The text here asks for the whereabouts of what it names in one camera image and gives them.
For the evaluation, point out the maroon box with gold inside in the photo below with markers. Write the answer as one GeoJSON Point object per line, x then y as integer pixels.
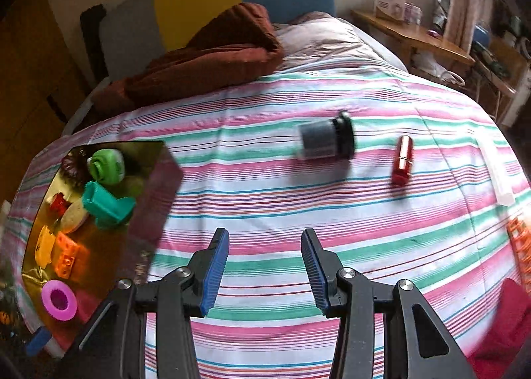
{"type": "Point", "coordinates": [103, 271]}

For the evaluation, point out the brown blanket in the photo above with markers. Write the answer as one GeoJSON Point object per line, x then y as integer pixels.
{"type": "Point", "coordinates": [207, 59]}

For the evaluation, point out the orange toy brick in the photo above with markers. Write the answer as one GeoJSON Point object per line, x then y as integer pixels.
{"type": "Point", "coordinates": [72, 246]}
{"type": "Point", "coordinates": [66, 269]}

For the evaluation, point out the grey duvet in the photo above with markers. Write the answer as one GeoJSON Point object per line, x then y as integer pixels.
{"type": "Point", "coordinates": [323, 42]}

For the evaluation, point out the translucent white plastic case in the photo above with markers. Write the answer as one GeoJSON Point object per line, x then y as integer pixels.
{"type": "Point", "coordinates": [500, 184]}

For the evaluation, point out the wooden wardrobe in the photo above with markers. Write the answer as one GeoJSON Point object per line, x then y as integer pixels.
{"type": "Point", "coordinates": [29, 92]}

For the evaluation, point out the shiny red cylinder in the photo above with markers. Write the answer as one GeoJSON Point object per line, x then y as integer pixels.
{"type": "Point", "coordinates": [403, 163]}

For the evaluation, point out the wooden desk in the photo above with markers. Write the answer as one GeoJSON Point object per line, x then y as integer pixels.
{"type": "Point", "coordinates": [415, 38]}

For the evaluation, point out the black and grey cylinder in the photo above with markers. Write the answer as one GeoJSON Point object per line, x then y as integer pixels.
{"type": "Point", "coordinates": [327, 138]}

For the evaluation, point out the pink container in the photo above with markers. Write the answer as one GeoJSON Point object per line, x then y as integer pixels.
{"type": "Point", "coordinates": [412, 13]}

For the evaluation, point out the dark ruffled object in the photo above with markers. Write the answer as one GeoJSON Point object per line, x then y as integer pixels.
{"type": "Point", "coordinates": [72, 167]}

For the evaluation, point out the yellow oval embossed disc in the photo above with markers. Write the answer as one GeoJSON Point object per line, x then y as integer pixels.
{"type": "Point", "coordinates": [74, 215]}

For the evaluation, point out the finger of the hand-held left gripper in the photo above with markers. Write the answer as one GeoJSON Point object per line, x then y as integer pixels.
{"type": "Point", "coordinates": [37, 341]}

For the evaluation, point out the light curtain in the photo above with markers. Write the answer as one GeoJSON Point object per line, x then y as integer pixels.
{"type": "Point", "coordinates": [460, 1]}

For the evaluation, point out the striped blanket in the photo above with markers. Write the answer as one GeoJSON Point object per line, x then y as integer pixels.
{"type": "Point", "coordinates": [269, 196]}

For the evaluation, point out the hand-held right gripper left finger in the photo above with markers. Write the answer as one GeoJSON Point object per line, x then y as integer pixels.
{"type": "Point", "coordinates": [213, 275]}

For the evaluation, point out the orange plastic rack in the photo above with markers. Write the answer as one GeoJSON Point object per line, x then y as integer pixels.
{"type": "Point", "coordinates": [520, 242]}

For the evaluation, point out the teal flanged plastic piece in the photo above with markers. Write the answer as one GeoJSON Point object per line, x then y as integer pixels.
{"type": "Point", "coordinates": [103, 202]}

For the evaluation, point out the yellow-orange printed plastic toy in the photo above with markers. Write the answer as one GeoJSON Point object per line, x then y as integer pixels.
{"type": "Point", "coordinates": [45, 246]}

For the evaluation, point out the red garment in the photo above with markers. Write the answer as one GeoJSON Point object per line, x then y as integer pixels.
{"type": "Point", "coordinates": [506, 341]}

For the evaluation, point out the green and white round toy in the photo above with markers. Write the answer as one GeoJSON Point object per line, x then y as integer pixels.
{"type": "Point", "coordinates": [106, 167]}

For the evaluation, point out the small red toy brick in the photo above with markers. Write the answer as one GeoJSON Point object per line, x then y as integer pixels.
{"type": "Point", "coordinates": [60, 202]}

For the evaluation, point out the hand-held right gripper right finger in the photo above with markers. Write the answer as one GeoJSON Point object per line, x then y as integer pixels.
{"type": "Point", "coordinates": [317, 275]}

